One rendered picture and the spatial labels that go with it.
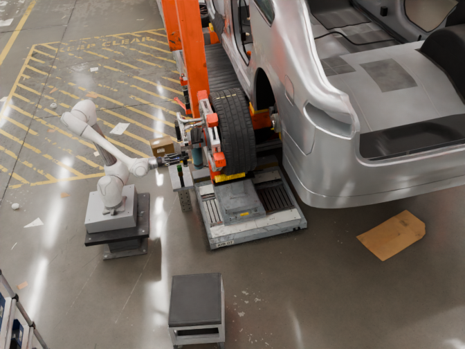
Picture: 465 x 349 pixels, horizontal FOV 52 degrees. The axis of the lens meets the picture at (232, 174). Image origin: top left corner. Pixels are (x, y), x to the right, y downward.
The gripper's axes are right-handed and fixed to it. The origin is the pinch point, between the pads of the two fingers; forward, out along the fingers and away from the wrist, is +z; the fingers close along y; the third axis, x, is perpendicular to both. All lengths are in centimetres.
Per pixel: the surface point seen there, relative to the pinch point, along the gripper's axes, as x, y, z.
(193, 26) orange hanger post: 73, -60, 27
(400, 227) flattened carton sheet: -83, 46, 163
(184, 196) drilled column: -65, -30, -5
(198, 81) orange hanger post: 27, -60, 25
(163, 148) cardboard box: -69, -113, -14
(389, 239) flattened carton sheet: -84, 55, 148
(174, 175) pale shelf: -38.3, -27.9, -9.5
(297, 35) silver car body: 90, 24, 80
